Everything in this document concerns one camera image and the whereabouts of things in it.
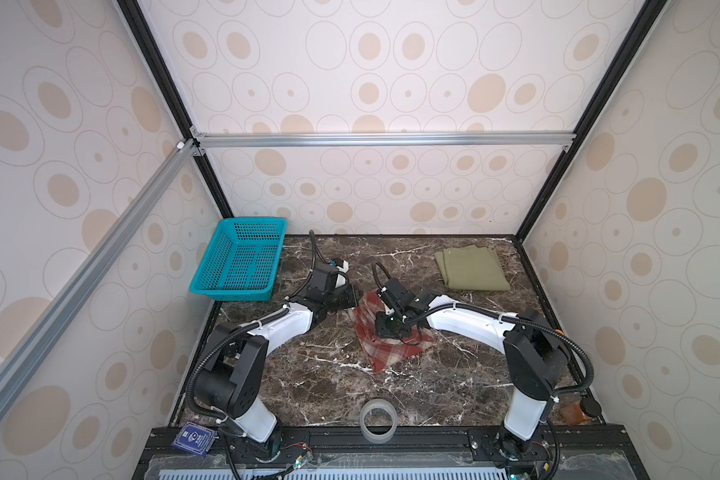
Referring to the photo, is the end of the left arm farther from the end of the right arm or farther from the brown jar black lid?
the brown jar black lid

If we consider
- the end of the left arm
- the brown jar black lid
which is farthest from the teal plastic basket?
the brown jar black lid

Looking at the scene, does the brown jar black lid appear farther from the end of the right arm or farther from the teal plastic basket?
the teal plastic basket

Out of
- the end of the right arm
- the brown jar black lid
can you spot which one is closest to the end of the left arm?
the end of the right arm

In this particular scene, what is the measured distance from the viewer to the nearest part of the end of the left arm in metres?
0.69

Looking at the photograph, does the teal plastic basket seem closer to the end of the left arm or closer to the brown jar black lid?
the end of the left arm
